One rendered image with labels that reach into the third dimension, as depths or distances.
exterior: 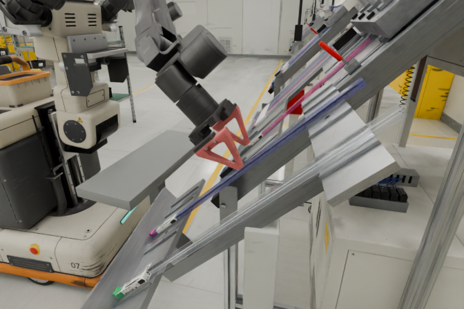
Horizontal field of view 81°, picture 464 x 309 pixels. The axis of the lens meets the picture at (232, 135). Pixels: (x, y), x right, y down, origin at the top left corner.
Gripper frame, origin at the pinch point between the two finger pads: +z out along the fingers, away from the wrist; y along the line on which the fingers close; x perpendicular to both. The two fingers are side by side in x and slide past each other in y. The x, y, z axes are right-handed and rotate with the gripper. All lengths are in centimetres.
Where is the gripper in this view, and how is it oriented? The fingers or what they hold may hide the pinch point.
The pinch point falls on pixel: (242, 152)
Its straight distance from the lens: 50.7
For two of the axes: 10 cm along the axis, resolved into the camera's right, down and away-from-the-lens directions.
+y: 1.7, -3.9, 9.1
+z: 6.7, 7.2, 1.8
